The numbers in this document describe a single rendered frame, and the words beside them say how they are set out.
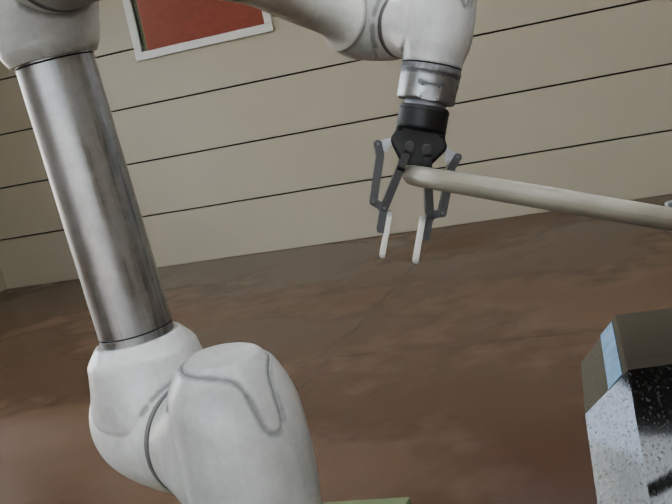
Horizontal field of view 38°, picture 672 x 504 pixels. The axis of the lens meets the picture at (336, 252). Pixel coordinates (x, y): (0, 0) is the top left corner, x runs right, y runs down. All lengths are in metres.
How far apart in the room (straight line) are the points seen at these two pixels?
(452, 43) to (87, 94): 0.52
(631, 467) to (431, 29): 0.80
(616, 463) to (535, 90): 6.35
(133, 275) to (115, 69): 7.89
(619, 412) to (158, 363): 0.86
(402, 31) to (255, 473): 0.69
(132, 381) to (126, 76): 7.88
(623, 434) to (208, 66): 7.27
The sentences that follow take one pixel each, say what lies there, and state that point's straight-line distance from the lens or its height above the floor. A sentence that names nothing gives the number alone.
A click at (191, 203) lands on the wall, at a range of 8.96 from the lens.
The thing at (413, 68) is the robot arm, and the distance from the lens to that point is 1.44.
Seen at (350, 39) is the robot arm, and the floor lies 1.49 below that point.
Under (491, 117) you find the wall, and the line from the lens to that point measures 8.02.
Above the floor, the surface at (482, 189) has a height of 1.26.
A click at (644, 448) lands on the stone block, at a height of 0.74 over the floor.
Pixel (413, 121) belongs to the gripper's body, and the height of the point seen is 1.35.
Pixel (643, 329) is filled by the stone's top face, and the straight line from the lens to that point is 1.99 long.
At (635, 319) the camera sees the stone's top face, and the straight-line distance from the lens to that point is 2.06.
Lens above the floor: 1.45
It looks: 10 degrees down
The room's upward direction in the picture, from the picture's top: 12 degrees counter-clockwise
